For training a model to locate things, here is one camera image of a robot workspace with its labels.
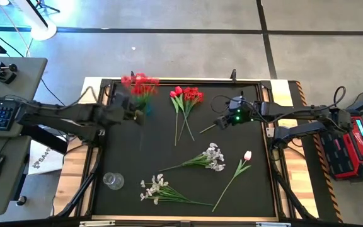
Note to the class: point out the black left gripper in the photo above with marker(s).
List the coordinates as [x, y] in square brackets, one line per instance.
[121, 113]

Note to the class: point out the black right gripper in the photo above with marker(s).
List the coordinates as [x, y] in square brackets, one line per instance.
[243, 115]

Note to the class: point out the red small-blossom flower bunch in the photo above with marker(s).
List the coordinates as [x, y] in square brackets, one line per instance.
[194, 94]
[140, 83]

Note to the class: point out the white artificial flower bunch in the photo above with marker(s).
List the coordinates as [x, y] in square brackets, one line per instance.
[211, 156]
[156, 189]

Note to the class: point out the clear glass vase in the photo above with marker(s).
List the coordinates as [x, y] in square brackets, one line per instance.
[113, 181]

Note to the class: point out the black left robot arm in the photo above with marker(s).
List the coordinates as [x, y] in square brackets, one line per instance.
[58, 115]

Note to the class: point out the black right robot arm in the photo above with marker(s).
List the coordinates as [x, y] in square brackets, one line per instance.
[295, 111]

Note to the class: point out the blue textured glass vase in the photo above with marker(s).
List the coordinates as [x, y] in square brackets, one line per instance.
[149, 109]

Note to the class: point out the black table mat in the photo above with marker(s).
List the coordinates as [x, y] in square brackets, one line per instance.
[200, 189]

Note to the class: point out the black mat with hazard stripe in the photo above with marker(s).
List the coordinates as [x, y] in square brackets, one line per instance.
[310, 176]

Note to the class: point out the white printed bag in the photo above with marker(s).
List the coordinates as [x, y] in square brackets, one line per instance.
[43, 159]

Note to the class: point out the white stand with black pole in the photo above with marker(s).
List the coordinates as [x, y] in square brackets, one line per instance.
[44, 33]

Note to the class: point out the red and black toolbox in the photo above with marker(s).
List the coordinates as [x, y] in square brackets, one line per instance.
[348, 148]

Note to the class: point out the black tripod legs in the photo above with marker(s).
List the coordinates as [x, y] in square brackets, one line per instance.
[47, 6]

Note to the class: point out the black desk knob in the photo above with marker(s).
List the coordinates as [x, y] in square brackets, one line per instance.
[21, 200]

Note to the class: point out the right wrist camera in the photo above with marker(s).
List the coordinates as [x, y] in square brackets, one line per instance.
[236, 101]

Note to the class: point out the black frame clamp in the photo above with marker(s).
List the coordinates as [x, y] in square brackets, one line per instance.
[233, 75]

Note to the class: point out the black aluminium table frame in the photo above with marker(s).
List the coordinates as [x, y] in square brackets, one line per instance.
[184, 82]

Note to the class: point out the silver metal bracket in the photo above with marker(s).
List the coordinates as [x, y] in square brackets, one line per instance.
[97, 223]
[273, 224]

